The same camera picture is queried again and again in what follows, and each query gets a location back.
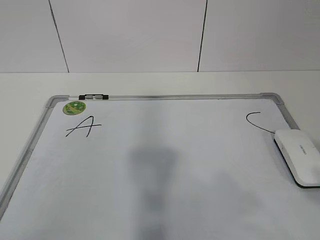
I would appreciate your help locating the white eraser with black felt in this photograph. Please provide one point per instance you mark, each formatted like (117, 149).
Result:
(300, 155)

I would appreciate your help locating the round green magnet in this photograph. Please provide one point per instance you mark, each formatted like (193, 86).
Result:
(74, 108)

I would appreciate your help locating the white board with grey frame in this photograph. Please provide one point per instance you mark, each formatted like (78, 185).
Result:
(175, 167)

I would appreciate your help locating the black hanging clip on frame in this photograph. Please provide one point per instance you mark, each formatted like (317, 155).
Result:
(93, 97)

